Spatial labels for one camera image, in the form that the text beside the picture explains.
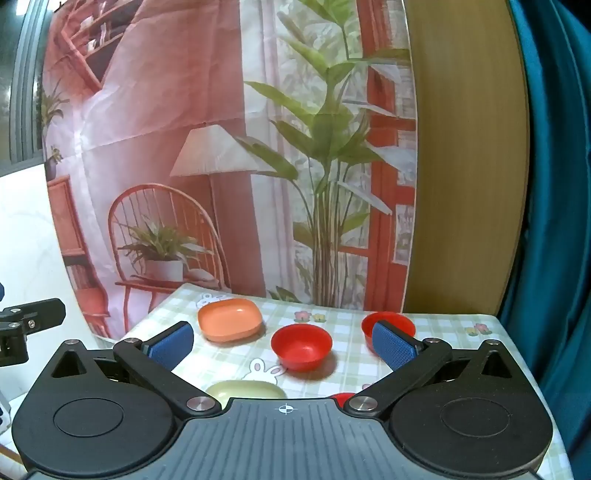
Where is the wooden panel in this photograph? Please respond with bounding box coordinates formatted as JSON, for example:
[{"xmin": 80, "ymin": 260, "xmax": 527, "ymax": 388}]
[{"xmin": 404, "ymin": 0, "xmax": 532, "ymax": 317}]

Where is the green checked tablecloth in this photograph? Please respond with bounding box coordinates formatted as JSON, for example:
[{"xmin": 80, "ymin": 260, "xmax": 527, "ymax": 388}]
[{"xmin": 99, "ymin": 282, "xmax": 573, "ymax": 480}]

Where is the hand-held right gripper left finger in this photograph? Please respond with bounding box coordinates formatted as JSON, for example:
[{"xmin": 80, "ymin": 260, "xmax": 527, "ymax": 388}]
[{"xmin": 41, "ymin": 320, "xmax": 223, "ymax": 418}]

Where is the teal curtain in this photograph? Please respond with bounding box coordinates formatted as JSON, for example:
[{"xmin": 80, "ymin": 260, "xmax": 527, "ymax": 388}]
[{"xmin": 496, "ymin": 0, "xmax": 591, "ymax": 480}]

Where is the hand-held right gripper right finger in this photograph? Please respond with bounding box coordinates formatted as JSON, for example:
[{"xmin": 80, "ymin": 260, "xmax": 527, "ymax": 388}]
[{"xmin": 346, "ymin": 322, "xmax": 532, "ymax": 418}]

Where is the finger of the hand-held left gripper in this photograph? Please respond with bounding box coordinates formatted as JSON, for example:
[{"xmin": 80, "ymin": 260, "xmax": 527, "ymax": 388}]
[
  {"xmin": 0, "ymin": 330, "xmax": 30, "ymax": 366},
  {"xmin": 0, "ymin": 298, "xmax": 66, "ymax": 331}
]

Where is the grey window frame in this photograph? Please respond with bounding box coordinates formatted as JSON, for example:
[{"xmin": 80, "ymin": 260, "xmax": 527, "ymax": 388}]
[{"xmin": 9, "ymin": 0, "xmax": 54, "ymax": 164}]

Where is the orange rectangular plate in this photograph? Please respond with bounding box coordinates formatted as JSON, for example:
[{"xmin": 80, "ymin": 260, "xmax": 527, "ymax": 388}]
[{"xmin": 197, "ymin": 298, "xmax": 263, "ymax": 343}]

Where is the cream rectangular plate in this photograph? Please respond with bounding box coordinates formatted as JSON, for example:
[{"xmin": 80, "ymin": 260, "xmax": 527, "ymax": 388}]
[{"xmin": 205, "ymin": 379, "xmax": 286, "ymax": 409}]

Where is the printed room backdrop cloth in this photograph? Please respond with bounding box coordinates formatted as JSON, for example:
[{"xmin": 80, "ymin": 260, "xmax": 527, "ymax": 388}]
[{"xmin": 41, "ymin": 0, "xmax": 419, "ymax": 340}]

